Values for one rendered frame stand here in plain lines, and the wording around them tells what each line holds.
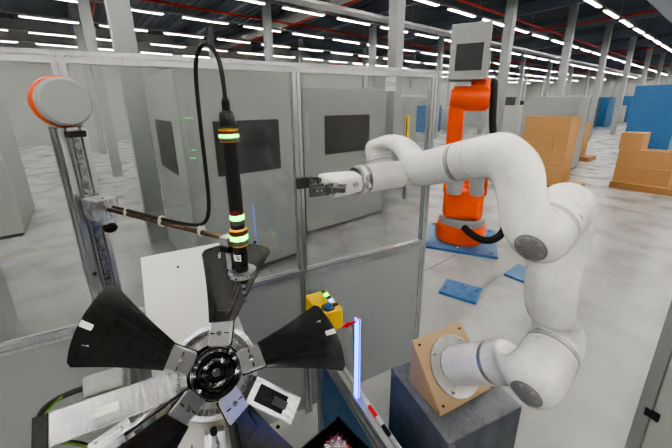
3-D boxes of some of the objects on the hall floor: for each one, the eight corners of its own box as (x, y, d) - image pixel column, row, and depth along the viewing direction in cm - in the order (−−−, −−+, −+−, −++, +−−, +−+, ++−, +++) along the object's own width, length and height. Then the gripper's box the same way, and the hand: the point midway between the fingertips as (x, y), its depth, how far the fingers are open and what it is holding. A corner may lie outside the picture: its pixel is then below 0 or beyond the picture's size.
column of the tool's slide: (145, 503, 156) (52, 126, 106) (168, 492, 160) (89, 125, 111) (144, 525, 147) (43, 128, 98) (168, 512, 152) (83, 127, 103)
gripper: (344, 162, 98) (290, 168, 90) (376, 172, 83) (315, 179, 76) (344, 186, 100) (292, 193, 92) (375, 199, 85) (316, 209, 78)
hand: (305, 186), depth 84 cm, fingers open, 8 cm apart
